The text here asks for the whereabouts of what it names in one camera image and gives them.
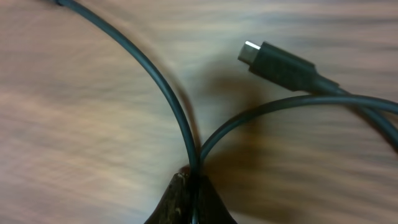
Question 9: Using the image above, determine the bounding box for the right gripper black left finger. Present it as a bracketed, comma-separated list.
[144, 172, 190, 224]

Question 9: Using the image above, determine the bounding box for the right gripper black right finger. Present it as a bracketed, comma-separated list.
[197, 176, 238, 224]

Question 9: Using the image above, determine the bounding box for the thick black cable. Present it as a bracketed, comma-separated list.
[52, 0, 398, 224]

